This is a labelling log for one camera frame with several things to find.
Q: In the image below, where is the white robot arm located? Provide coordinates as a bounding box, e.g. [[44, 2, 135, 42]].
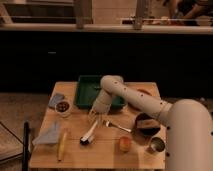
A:
[[92, 75, 213, 171]]

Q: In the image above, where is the yellow banana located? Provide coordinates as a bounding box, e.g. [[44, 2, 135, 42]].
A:
[[57, 132, 67, 162]]

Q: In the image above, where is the grey cloth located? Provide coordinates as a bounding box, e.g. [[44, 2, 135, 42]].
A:
[[32, 122, 60, 145]]

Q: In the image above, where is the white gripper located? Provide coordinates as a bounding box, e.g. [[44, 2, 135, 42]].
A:
[[88, 90, 115, 124]]

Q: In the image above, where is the orange fruit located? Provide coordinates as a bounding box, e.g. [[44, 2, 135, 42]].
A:
[[119, 136, 131, 152]]

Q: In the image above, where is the dark bowl with sponge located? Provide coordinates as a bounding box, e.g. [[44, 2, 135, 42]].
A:
[[135, 113, 161, 136]]

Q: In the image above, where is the small bowl with nuts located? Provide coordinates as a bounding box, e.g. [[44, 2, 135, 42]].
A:
[[55, 101, 71, 117]]

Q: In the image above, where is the blue grey sponge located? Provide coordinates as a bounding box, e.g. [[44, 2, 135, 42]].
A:
[[48, 93, 64, 108]]

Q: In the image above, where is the green plastic tray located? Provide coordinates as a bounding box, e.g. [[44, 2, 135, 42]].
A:
[[73, 74, 128, 110]]

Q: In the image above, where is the small metal cup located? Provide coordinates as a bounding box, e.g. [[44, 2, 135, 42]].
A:
[[149, 137, 165, 153]]

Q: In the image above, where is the white handled black brush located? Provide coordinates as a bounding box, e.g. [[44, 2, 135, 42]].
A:
[[80, 121, 98, 145]]

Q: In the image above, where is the black vertical pole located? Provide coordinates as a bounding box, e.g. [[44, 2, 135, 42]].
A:
[[22, 122, 30, 171]]

